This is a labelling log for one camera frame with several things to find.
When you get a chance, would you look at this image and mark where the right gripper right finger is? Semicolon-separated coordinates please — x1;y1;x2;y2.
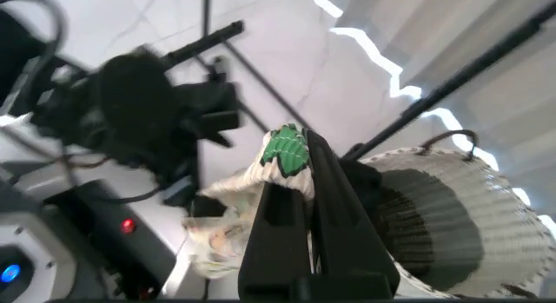
305;128;401;295

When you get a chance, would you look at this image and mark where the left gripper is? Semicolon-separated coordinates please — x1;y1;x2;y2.
173;80;242;149

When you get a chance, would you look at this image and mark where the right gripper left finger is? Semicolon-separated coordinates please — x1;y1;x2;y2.
237;181;313;301

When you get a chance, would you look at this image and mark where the black garment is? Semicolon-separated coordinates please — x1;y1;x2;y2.
341;157;384;221

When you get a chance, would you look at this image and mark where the cream printed garment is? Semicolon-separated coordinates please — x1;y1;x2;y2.
183;122;316;280

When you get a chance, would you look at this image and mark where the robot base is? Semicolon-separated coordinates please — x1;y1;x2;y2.
0;114;208;303

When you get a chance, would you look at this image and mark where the white laundry basket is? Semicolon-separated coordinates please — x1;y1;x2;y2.
359;128;556;300

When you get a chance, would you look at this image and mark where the black clothes rack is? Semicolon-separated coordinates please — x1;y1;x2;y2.
158;0;556;163

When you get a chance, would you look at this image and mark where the white curtain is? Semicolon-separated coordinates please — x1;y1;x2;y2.
319;0;556;239

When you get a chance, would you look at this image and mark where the black cable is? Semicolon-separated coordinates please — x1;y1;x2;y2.
0;0;70;78

